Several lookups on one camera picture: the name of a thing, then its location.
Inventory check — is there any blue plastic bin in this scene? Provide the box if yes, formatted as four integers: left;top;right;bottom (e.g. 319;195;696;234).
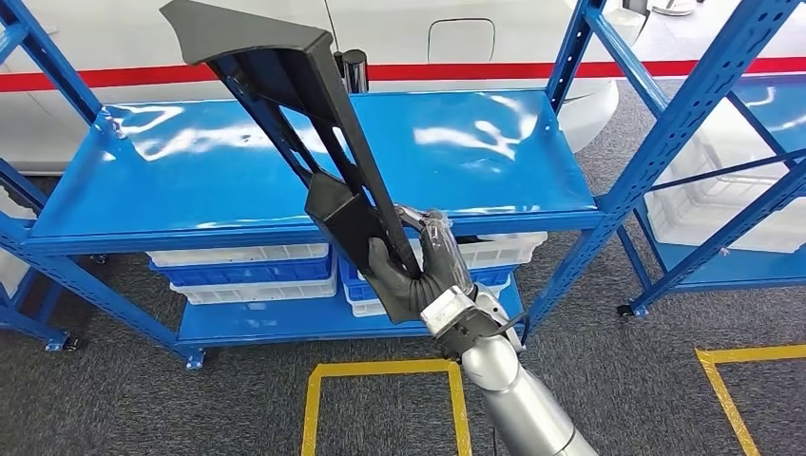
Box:
337;255;514;305
148;255;335;288

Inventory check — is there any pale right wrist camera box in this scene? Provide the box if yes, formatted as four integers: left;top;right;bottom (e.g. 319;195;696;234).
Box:
419;286;499;353

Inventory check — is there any white car with red stripe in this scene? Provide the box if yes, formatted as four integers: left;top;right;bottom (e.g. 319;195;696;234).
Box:
0;0;650;174

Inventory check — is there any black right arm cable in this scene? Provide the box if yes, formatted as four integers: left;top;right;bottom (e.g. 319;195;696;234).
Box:
490;311;530;344

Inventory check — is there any black topped chrome stanchion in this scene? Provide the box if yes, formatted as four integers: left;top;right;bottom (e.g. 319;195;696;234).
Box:
334;48;370;94

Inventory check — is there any chrome stanchion post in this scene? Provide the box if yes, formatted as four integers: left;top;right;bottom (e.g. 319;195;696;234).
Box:
620;0;700;19

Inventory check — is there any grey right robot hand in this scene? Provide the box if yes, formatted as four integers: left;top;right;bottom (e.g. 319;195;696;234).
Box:
365;204;476;305

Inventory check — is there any long black plastic car part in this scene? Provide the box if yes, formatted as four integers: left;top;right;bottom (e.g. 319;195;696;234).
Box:
159;0;424;281

